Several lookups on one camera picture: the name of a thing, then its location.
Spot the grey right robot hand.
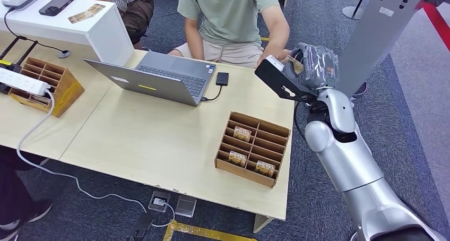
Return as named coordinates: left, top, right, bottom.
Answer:
left=281, top=42, right=340, bottom=92

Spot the person's left hand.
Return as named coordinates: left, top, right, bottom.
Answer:
left=257, top=48, right=292, bottom=67

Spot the person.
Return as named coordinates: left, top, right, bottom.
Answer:
left=0, top=146, right=54, bottom=241
left=53, top=0, right=154, bottom=50
left=168, top=0, right=292, bottom=70

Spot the wooden card organizer box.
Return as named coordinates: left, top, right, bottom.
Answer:
left=8, top=56, right=85, bottom=118
left=214, top=111, right=292, bottom=189

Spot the dark shoe with pink sole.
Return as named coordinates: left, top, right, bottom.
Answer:
left=351, top=81, right=368, bottom=99

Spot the silver kiosk stand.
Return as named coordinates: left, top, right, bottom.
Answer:
left=334, top=0, right=450, bottom=99

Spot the stanchion pole with base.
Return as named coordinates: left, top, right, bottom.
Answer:
left=341, top=0, right=370, bottom=21

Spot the black external drive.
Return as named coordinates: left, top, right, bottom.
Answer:
left=215, top=72, right=230, bottom=87

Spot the red barrier belt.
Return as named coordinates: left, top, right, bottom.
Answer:
left=414, top=1, right=450, bottom=54

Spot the grey open laptop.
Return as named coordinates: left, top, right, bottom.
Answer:
left=83, top=50, right=217, bottom=108

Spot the wooden table leg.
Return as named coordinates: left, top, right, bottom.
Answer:
left=253, top=213, right=275, bottom=234

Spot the white desk riser shelf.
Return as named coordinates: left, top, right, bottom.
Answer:
left=0, top=0, right=135, bottom=67

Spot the silver floor socket plate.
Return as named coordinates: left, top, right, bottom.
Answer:
left=175, top=195, right=197, bottom=218

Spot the open floor socket box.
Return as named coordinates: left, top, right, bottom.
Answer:
left=148, top=190, right=171, bottom=213

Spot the yellow floor tape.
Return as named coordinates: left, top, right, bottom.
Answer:
left=162, top=220, right=258, bottom=241

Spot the black smartphone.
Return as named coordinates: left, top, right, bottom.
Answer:
left=38, top=0, right=77, bottom=17

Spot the white power strip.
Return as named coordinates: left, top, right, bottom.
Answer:
left=0, top=67, right=52, bottom=97

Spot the black folding stand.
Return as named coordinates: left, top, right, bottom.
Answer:
left=0, top=35, right=39, bottom=94

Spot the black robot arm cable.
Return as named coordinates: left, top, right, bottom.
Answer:
left=293, top=101, right=307, bottom=142

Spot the black drive cable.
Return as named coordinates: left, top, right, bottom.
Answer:
left=201, top=85, right=223, bottom=102

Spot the white power strip cable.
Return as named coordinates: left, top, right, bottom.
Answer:
left=15, top=90, right=176, bottom=228

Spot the thin black device cable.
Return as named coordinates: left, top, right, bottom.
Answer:
left=3, top=7, right=66, bottom=54

